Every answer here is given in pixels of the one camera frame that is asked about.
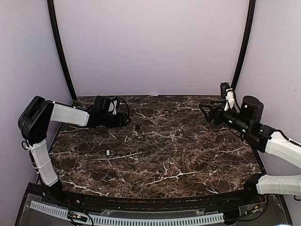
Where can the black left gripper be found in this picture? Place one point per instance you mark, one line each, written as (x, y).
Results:
(121, 120)

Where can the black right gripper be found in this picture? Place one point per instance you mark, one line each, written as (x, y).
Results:
(219, 108)

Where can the black key tag with ring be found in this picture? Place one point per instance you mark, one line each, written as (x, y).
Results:
(137, 127)

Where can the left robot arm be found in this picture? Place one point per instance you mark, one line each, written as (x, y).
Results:
(36, 119)

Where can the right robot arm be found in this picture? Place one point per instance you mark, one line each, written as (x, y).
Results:
(262, 138)

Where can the key bunch with white tag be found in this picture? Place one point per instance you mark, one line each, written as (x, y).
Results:
(108, 151)

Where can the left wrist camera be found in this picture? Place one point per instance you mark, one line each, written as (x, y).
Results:
(106, 105)

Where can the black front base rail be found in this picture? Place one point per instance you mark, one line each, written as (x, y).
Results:
(219, 202)

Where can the white slotted cable duct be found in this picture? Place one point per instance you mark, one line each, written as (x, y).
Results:
(130, 218)

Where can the black frame post left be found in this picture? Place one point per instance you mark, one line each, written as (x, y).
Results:
(59, 49)

